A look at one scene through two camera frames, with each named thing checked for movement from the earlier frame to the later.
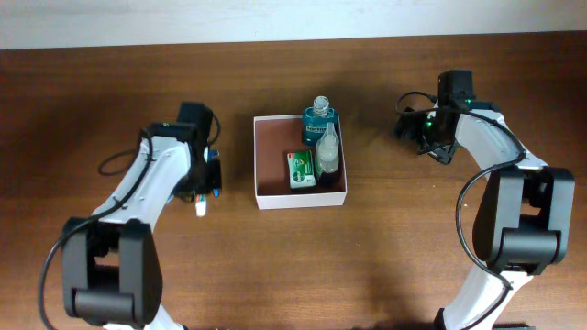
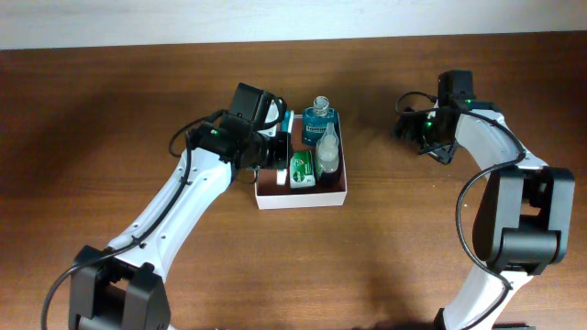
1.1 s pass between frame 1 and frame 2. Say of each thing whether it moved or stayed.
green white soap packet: stayed
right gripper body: stayed
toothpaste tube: moved
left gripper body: moved
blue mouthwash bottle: stayed
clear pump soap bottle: stayed
